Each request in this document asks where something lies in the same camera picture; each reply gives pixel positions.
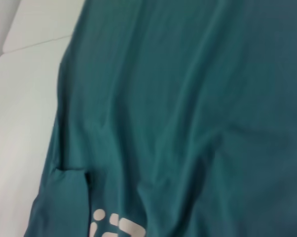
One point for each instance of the teal t-shirt with beige print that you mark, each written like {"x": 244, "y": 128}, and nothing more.
{"x": 175, "y": 111}

